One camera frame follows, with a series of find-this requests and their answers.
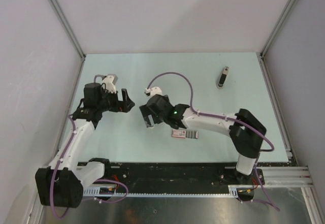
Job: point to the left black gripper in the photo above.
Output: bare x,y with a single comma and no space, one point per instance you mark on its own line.
124,106

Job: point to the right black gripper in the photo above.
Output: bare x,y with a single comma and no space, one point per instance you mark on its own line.
146,112

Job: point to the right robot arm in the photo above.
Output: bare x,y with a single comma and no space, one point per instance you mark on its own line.
245,131

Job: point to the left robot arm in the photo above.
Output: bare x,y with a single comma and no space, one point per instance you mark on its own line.
61,183

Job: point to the red staple box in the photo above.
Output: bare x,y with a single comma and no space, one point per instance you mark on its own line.
185,134

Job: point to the black staple remover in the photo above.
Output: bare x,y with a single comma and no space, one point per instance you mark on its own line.
223,77

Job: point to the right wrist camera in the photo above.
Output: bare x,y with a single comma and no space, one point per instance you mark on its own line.
149,92

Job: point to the left aluminium frame post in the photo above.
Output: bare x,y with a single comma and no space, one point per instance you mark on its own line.
66,26

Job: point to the aluminium frame post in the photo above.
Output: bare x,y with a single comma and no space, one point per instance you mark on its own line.
288,8
66,26

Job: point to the right aluminium frame post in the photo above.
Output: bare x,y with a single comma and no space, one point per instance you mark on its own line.
288,8

